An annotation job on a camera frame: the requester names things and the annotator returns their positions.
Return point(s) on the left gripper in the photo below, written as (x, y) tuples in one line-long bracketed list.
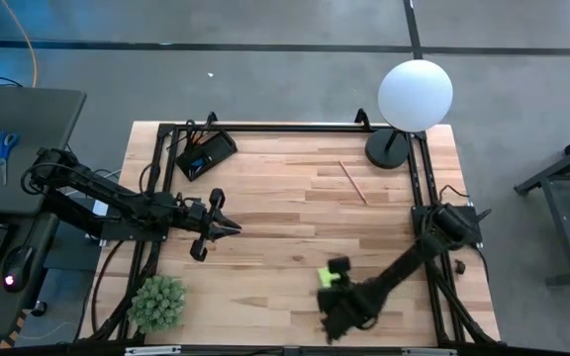
[(201, 220)]

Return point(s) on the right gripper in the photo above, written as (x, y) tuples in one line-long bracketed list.
[(361, 304)]

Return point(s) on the green sticky note pad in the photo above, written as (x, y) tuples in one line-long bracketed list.
[(327, 278)]

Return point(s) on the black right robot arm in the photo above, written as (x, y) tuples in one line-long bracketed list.
[(408, 262)]

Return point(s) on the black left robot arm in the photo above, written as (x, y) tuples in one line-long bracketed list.
[(107, 190)]

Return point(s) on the black mesh desk organizer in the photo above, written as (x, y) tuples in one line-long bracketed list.
[(218, 148)]

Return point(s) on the green artificial potted plant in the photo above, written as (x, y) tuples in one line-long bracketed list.
[(156, 304)]

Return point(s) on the white paper label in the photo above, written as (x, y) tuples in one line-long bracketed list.
[(100, 208)]

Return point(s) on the black knob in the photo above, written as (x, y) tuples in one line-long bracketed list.
[(459, 267)]

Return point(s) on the natural wood pencil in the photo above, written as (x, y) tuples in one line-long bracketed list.
[(353, 182)]

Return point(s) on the black desk castor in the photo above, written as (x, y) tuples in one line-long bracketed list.
[(40, 309)]

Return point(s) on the black computer mouse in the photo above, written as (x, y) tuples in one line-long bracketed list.
[(18, 267)]

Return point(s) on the grey side desk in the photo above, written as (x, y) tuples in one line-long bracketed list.
[(32, 123)]

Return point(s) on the white globe lamp black base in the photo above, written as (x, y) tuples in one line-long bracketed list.
[(413, 96)]

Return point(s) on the black metal table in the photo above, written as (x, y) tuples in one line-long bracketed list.
[(569, 232)]

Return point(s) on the silver metal bracket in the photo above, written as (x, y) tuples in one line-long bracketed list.
[(151, 350), (428, 352)]

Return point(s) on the black aluminium table frame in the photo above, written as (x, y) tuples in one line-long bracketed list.
[(290, 128)]

